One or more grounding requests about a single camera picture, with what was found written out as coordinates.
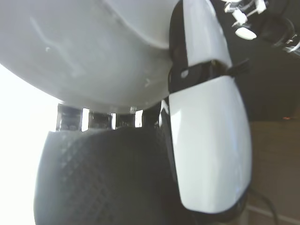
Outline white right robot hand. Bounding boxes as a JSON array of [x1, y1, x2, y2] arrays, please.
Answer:
[[34, 0, 253, 225]]

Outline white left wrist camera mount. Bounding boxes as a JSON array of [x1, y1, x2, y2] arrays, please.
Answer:
[[222, 0, 267, 26]]

